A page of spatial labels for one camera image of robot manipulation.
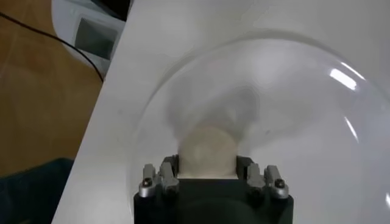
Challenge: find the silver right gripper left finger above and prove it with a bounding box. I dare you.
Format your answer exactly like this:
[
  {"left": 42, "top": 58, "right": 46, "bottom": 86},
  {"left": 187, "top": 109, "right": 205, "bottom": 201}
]
[{"left": 138, "top": 155, "right": 180, "bottom": 199}]

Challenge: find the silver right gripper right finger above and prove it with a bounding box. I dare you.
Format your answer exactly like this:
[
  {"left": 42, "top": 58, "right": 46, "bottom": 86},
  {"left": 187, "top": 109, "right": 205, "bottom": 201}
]
[{"left": 236, "top": 155, "right": 289, "bottom": 200}]

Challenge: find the white steamed baozi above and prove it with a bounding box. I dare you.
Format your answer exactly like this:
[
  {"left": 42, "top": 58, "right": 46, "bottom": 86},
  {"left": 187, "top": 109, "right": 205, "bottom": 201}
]
[{"left": 177, "top": 125, "right": 240, "bottom": 179}]

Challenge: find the large white plate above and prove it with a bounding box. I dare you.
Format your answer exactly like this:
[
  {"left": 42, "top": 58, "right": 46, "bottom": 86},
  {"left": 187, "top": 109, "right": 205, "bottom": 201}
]
[{"left": 126, "top": 29, "right": 390, "bottom": 224}]

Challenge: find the dark teal bulky object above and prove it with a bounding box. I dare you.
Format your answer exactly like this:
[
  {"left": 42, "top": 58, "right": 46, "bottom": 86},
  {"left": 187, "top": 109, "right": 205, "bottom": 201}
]
[{"left": 0, "top": 157, "right": 76, "bottom": 224}]

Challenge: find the white device with grey panel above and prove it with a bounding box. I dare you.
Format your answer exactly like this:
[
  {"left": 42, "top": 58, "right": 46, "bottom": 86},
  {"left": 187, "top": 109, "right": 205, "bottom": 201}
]
[{"left": 51, "top": 0, "right": 132, "bottom": 77}]

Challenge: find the thin black floor cable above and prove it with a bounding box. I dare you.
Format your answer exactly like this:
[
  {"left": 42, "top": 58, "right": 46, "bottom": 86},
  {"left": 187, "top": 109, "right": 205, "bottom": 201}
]
[{"left": 0, "top": 11, "right": 105, "bottom": 83}]

